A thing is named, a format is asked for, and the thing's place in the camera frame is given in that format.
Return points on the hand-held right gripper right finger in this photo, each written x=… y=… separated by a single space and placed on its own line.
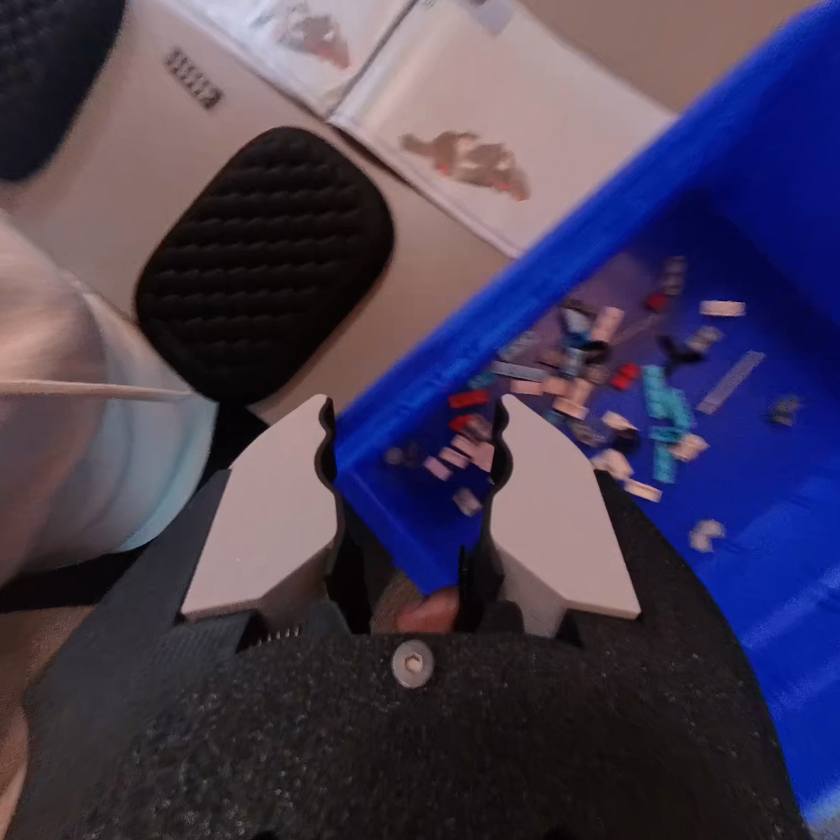
x=558 y=525

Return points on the blue plastic bin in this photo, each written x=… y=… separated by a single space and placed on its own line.
x=754 y=164

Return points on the black quilted wrist pad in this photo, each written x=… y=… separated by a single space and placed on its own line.
x=46 y=79
x=262 y=262

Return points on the open lego instruction booklet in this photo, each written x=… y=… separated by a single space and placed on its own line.
x=525 y=98

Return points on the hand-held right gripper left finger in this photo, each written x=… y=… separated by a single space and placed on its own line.
x=262 y=525

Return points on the pile of lego pieces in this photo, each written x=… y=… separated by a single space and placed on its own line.
x=663 y=407

